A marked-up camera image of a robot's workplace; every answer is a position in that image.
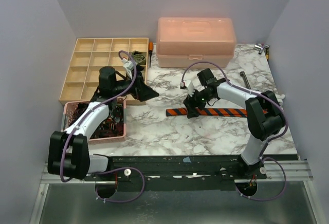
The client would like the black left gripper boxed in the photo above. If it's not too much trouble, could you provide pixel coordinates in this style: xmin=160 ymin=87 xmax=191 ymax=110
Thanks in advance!
xmin=113 ymin=72 xmax=159 ymax=101

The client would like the orange navy striped tie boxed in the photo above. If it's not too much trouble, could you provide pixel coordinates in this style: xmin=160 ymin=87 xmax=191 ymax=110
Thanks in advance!
xmin=166 ymin=108 xmax=247 ymax=118

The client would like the pink plastic basket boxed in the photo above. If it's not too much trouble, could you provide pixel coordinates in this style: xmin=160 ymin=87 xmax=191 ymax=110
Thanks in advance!
xmin=59 ymin=100 xmax=127 ymax=145

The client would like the pink plastic storage box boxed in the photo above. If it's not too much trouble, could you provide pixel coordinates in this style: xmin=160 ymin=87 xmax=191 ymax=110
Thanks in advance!
xmin=156 ymin=17 xmax=236 ymax=68

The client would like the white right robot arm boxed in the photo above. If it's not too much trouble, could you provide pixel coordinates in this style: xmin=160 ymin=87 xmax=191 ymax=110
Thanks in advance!
xmin=180 ymin=68 xmax=287 ymax=179

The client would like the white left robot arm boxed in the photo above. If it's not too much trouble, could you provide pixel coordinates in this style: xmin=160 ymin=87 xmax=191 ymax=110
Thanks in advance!
xmin=48 ymin=66 xmax=159 ymax=182

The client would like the pile of patterned ties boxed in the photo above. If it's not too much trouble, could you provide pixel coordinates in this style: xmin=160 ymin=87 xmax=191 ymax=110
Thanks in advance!
xmin=66 ymin=98 xmax=125 ymax=140

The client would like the rolled green tie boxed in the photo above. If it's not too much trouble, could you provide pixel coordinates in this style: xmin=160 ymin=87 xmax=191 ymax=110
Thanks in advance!
xmin=130 ymin=50 xmax=147 ymax=66

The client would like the wooden compartment tray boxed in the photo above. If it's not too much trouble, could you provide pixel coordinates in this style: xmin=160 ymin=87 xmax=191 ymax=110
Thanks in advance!
xmin=59 ymin=38 xmax=150 ymax=105

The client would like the white plastic fitting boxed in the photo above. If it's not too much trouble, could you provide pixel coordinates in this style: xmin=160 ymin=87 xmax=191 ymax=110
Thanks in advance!
xmin=276 ymin=94 xmax=285 ymax=106

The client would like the silver socket tool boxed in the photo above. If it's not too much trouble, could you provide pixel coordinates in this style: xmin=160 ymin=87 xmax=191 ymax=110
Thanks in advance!
xmin=254 ymin=43 xmax=269 ymax=54

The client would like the yellow black tool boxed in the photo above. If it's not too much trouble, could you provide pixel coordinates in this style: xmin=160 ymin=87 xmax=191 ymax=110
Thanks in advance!
xmin=265 ymin=47 xmax=269 ymax=60

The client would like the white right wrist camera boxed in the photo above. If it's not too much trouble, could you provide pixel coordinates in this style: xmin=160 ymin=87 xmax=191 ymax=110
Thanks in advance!
xmin=180 ymin=80 xmax=196 ymax=97

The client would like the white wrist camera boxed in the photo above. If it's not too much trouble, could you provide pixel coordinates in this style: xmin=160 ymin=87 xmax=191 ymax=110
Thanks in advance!
xmin=180 ymin=80 xmax=196 ymax=97
xmin=121 ymin=58 xmax=136 ymax=79

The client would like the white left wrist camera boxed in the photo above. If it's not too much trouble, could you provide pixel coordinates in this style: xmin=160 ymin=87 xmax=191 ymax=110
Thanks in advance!
xmin=121 ymin=58 xmax=136 ymax=79

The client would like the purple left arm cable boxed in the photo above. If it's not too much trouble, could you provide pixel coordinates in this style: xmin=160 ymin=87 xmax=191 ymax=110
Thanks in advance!
xmin=59 ymin=50 xmax=146 ymax=204

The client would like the orange handled screwdriver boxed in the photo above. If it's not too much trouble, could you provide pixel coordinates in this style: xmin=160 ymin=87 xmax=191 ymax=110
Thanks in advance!
xmin=148 ymin=42 xmax=154 ymax=67

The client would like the metal crank handle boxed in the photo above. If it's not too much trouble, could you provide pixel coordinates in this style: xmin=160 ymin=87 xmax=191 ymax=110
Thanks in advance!
xmin=240 ymin=71 xmax=251 ymax=89

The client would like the black mounting rail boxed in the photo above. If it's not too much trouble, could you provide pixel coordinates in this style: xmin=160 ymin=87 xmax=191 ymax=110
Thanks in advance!
xmin=85 ymin=155 xmax=267 ymax=192

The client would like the aluminium extrusion frame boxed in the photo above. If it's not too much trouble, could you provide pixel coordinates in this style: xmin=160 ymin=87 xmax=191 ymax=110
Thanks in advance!
xmin=30 ymin=155 xmax=321 ymax=223

